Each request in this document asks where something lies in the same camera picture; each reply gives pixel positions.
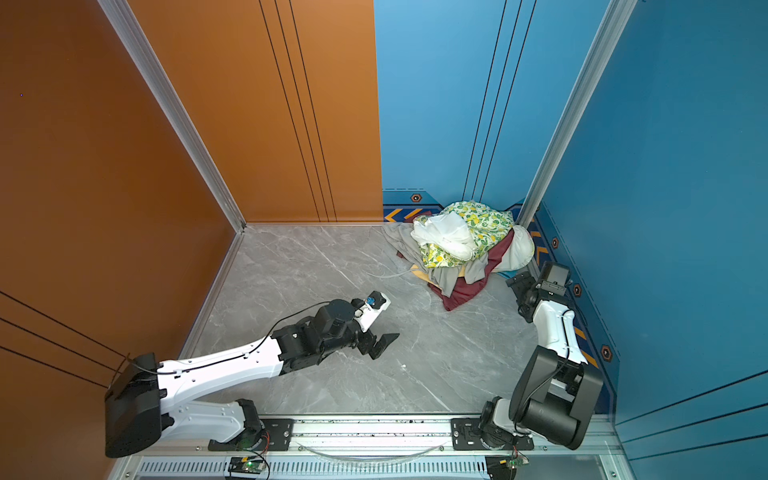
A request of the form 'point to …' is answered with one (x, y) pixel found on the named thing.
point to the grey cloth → (400, 236)
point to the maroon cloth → (461, 290)
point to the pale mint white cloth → (520, 251)
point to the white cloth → (448, 230)
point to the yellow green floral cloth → (487, 224)
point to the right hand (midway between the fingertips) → (515, 288)
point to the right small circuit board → (515, 460)
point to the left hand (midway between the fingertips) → (388, 318)
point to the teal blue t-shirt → (509, 274)
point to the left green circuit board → (247, 464)
